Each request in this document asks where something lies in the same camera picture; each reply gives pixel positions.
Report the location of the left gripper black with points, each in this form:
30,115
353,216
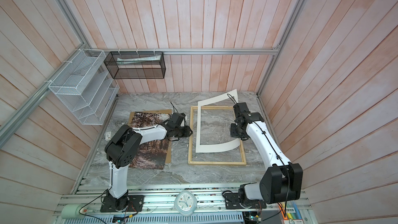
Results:
187,133

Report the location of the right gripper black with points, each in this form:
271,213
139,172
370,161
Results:
232,132

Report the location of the white photo mat board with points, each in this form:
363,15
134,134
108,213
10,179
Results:
214,148

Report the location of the brown frame backing board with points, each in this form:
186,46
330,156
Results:
169,158

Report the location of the light wooden picture frame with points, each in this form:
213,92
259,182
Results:
216,163

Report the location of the autumn forest photo print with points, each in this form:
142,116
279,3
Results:
149,152

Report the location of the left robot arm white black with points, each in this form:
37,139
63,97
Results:
123,147

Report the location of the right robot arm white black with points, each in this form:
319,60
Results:
282,181

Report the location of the white round timer clock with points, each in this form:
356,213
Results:
185,203

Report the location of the small white box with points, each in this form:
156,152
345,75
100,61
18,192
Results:
108,136

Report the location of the paper in black basket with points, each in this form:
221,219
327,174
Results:
151,60

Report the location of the coloured markers tray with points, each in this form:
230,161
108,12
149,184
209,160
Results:
290,213

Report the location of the pale green emergency button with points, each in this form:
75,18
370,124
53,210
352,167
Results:
73,211

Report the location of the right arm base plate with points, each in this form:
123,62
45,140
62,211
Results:
234,201

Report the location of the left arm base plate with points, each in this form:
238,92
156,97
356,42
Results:
135,203

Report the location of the black wire mesh basket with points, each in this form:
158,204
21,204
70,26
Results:
135,72

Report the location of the white wire mesh shelf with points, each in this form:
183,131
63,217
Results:
86,92

